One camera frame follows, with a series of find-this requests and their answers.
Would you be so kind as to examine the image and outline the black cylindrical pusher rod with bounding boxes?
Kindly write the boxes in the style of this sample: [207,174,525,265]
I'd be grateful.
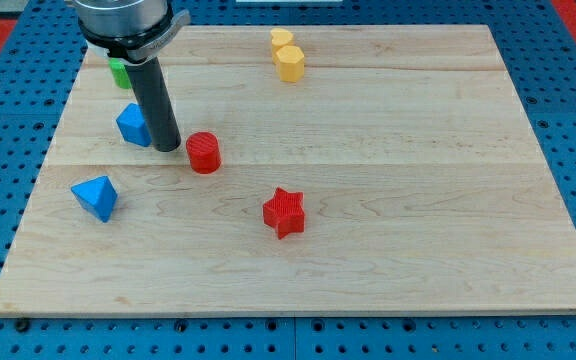
[126,58,181,152]

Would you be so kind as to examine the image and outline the red cylinder block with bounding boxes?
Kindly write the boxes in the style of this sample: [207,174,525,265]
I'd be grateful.
[186,132,221,174]

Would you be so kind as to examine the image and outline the red star block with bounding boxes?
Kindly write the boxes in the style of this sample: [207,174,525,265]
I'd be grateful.
[262,187,305,239]

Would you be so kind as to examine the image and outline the blue cube block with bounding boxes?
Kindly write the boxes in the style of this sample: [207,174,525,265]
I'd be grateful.
[116,103,151,147]

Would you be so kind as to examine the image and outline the green block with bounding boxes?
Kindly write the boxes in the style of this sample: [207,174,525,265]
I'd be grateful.
[108,58,131,89]

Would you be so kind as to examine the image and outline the blue triangle block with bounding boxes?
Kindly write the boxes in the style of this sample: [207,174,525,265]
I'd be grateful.
[71,175,118,223]

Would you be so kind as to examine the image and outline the yellow hexagon block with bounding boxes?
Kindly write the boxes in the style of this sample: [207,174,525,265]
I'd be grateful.
[276,45,305,83]

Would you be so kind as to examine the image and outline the yellow heart block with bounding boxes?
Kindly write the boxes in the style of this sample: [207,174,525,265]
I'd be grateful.
[270,27,294,64]

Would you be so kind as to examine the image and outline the wooden board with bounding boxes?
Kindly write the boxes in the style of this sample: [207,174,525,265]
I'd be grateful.
[0,25,576,318]

